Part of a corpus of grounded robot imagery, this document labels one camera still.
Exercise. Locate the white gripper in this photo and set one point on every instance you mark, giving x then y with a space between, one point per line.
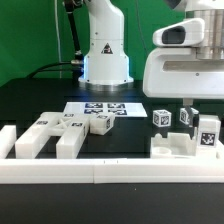
177 73

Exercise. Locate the white chair seat plate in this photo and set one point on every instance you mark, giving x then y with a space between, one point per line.
174 145

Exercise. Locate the white chair back frame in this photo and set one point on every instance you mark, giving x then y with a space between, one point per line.
71 129

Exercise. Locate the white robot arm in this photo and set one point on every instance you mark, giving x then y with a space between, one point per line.
106 66

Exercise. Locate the white marker sheet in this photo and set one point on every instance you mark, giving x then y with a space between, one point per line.
118 109

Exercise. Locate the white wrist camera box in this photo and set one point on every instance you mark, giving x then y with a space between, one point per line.
189 32

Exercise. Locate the black camera stand pole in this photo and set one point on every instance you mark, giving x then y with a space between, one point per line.
70 6

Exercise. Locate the white U-shaped fence frame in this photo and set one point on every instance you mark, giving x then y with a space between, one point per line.
95 171

